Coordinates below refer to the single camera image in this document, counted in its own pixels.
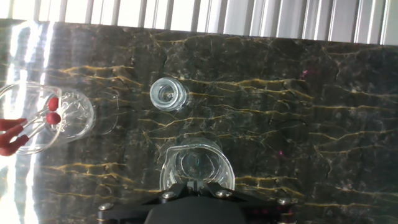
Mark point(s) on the empty glass beaker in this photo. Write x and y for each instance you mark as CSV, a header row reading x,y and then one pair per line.
x,y
199,161

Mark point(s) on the glass beaker holding droppers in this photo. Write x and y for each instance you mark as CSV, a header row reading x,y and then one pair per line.
x,y
77,124

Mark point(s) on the small clear glass bottle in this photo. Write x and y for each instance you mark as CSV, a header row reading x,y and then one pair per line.
x,y
168,93

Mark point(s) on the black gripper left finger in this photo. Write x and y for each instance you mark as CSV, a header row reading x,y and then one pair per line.
x,y
175,189

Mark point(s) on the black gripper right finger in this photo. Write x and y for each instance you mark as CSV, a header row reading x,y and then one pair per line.
x,y
215,188

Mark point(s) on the dark marble pattern mat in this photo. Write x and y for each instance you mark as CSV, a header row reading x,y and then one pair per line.
x,y
280,124

